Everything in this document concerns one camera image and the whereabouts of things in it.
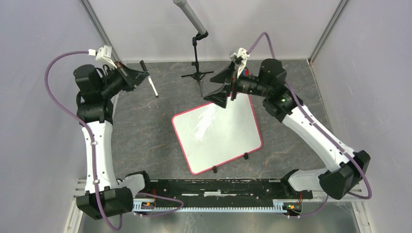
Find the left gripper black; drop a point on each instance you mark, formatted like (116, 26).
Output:
(131, 78)

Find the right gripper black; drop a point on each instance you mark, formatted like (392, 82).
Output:
(220, 97)

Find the black white marker pen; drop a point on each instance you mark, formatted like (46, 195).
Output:
(153, 86)

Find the whiteboard with pink frame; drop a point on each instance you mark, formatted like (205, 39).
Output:
(211, 136)

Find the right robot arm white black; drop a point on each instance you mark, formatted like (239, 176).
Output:
(344, 167)

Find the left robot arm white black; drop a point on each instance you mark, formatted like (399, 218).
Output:
(104, 194)

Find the black tripod stand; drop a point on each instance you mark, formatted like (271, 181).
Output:
(197, 75)

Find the blue red eraser block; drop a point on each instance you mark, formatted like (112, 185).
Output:
(245, 72)

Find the grey microphone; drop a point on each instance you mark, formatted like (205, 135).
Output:
(191, 15)

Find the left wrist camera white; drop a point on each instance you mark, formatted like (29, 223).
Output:
(103, 56)

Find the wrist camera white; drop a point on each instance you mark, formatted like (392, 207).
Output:
(240, 58)
(103, 56)

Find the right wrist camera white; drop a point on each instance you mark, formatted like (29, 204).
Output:
(240, 58)

